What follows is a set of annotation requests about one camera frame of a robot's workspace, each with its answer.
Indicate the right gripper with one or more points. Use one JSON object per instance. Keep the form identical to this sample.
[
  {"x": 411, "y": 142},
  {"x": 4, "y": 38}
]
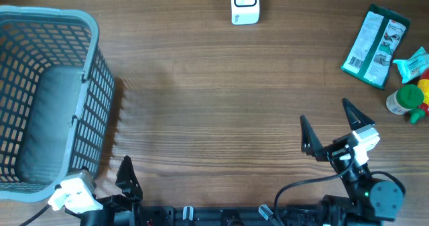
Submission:
[{"x": 310, "y": 146}]

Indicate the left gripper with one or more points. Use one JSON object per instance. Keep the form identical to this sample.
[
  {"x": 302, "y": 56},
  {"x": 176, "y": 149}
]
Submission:
[{"x": 129, "y": 186}]

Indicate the white jar green lid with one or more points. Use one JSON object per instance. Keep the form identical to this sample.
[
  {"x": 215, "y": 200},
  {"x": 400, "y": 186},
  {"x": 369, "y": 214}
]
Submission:
[{"x": 404, "y": 99}]

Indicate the teal wet wipes pack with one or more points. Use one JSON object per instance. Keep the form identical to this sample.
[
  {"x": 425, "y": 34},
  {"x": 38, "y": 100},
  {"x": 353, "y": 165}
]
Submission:
[{"x": 414, "y": 66}]

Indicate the red chili sauce bottle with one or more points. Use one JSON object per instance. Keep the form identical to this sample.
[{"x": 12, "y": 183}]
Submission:
[{"x": 421, "y": 111}]

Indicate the green 3M gloves package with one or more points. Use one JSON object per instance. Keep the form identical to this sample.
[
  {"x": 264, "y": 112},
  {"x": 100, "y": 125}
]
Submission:
[{"x": 371, "y": 55}]

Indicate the white barcode scanner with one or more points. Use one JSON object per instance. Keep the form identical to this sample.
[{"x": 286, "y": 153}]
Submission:
[{"x": 245, "y": 12}]

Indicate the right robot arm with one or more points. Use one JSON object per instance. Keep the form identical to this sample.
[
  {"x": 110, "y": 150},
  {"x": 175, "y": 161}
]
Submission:
[{"x": 372, "y": 197}]

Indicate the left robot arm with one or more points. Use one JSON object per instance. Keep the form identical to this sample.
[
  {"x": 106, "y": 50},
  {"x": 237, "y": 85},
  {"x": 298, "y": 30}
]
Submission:
[{"x": 109, "y": 217}]

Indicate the grey plastic shopping basket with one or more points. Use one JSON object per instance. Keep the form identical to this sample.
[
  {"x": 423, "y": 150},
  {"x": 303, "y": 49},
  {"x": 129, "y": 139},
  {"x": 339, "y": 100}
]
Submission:
[{"x": 56, "y": 97}]

